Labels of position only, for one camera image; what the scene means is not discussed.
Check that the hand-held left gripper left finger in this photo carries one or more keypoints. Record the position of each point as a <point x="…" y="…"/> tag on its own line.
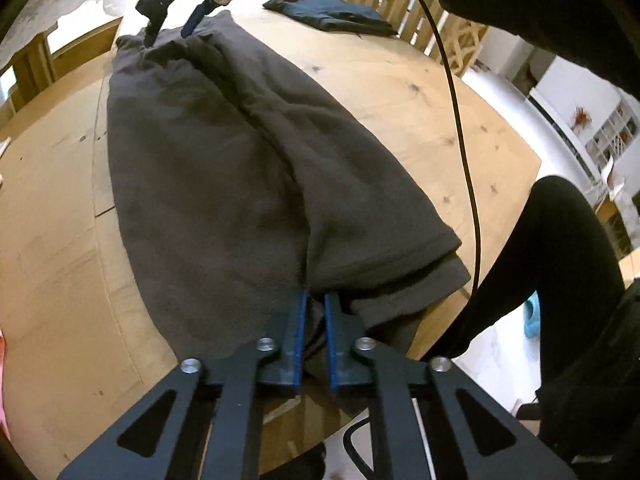
<point x="300" y="340"/>

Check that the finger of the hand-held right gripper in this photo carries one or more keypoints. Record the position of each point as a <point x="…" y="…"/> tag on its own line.
<point x="197" y="20"/>
<point x="152" y="27"/>

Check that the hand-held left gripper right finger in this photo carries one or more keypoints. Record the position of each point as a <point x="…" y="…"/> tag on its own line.
<point x="330" y="345"/>

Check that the brown long-sleeve shirt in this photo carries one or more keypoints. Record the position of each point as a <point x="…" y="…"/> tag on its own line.
<point x="225" y="160"/>

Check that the person's right forearm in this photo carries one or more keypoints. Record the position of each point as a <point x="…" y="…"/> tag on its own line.
<point x="500" y="0"/>

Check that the wooden cabinet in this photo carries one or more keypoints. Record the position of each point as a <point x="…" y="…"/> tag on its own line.
<point x="35" y="65"/>

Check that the dark folded garment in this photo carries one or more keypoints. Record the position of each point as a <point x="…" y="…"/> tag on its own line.
<point x="330" y="15"/>

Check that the teal slipper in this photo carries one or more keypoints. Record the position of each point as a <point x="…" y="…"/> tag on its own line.
<point x="532" y="315"/>

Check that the dark bulky object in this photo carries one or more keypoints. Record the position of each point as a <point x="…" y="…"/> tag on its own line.
<point x="590" y="385"/>

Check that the wooden slatted rack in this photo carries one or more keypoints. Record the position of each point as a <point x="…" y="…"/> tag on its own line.
<point x="465" y="40"/>

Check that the pink garment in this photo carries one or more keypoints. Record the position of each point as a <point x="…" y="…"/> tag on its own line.
<point x="2" y="412"/>

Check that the white lattice cabinet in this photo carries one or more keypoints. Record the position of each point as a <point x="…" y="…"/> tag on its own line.
<point x="565" y="90"/>

